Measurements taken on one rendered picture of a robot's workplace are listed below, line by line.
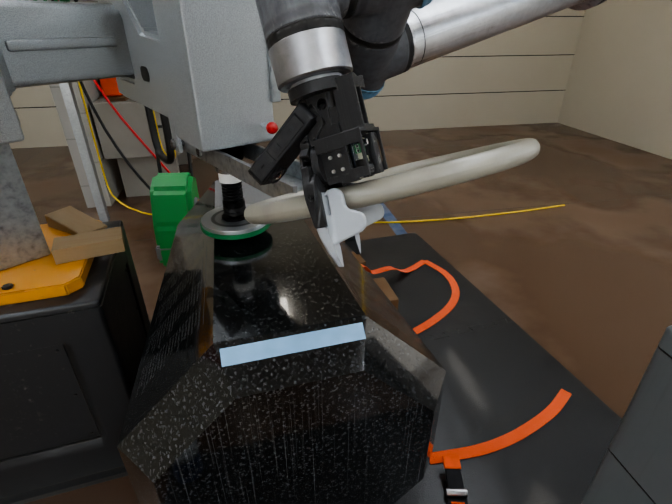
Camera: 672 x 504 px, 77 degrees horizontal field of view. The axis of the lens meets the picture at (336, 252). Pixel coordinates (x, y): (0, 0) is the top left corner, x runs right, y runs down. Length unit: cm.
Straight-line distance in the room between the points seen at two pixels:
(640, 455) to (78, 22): 198
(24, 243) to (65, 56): 59
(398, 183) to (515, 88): 687
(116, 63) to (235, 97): 63
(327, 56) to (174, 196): 241
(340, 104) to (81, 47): 124
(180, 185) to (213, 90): 174
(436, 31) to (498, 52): 639
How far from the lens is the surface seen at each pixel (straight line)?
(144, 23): 153
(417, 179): 50
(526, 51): 733
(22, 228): 161
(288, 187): 89
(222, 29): 116
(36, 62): 159
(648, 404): 131
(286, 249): 127
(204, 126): 115
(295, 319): 98
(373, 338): 100
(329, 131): 50
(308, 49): 49
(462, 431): 189
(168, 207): 286
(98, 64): 168
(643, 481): 141
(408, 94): 658
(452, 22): 74
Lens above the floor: 145
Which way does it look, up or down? 29 degrees down
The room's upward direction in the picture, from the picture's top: straight up
